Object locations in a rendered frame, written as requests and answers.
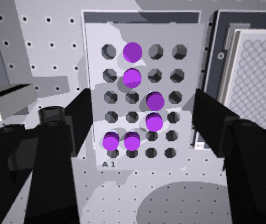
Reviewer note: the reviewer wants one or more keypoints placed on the white multi-well plate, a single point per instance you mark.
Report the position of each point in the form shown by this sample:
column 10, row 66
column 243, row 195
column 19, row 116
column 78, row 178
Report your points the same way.
column 243, row 85

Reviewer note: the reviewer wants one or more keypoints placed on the grey base plate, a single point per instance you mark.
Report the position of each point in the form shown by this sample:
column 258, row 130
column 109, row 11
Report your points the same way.
column 42, row 43

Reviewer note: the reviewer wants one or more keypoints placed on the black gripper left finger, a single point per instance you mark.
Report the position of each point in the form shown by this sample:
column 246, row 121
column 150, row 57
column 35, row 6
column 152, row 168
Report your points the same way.
column 52, row 195

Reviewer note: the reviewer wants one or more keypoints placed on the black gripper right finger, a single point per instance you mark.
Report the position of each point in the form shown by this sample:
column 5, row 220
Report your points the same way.
column 242, row 143

